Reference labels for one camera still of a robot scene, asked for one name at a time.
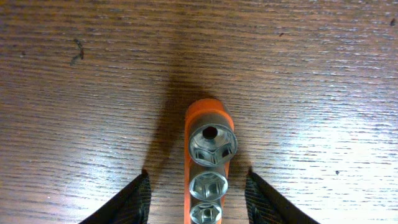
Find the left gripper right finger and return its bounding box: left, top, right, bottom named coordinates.
left=244, top=168, right=319, bottom=224

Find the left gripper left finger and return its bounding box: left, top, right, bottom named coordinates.
left=80, top=169, right=152, bottom=224

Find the socket bit rail orange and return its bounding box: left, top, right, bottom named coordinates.
left=183, top=98, right=238, bottom=224

